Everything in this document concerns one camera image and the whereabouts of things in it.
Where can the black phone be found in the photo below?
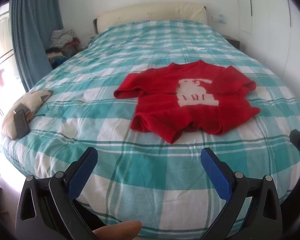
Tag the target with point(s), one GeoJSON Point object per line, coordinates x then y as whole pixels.
{"type": "Point", "coordinates": [21, 125]}

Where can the teal plaid bedspread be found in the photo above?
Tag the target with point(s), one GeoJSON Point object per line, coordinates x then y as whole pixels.
{"type": "Point", "coordinates": [90, 130]}

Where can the cream padded headboard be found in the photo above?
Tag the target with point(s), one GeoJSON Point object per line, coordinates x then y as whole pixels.
{"type": "Point", "coordinates": [152, 11]}

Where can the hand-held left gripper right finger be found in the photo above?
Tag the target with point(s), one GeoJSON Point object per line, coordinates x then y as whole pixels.
{"type": "Point", "coordinates": [215, 173]}

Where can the white wardrobe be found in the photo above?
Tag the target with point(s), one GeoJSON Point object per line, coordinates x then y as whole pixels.
{"type": "Point", "coordinates": [265, 17]}

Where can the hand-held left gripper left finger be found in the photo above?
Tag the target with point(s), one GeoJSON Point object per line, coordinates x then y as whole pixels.
{"type": "Point", "coordinates": [83, 172]}

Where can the red knit sweater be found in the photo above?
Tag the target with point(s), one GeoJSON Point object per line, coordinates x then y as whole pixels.
{"type": "Point", "coordinates": [160, 105]}

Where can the person's left hand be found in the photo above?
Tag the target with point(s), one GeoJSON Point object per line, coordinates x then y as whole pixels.
{"type": "Point", "coordinates": [117, 231]}

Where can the blue curtain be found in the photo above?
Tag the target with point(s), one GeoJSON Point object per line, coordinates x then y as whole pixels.
{"type": "Point", "coordinates": [30, 30]}

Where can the beige cushion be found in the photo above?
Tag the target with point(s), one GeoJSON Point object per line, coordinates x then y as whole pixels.
{"type": "Point", "coordinates": [25, 101]}

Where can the pile of clothes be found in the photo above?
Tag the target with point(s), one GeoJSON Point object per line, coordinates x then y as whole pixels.
{"type": "Point", "coordinates": [62, 45]}

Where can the white wall outlet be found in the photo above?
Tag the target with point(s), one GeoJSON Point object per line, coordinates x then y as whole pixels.
{"type": "Point", "coordinates": [218, 18]}

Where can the dark nightstand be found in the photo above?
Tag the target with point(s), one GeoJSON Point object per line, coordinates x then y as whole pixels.
{"type": "Point", "coordinates": [233, 42]}

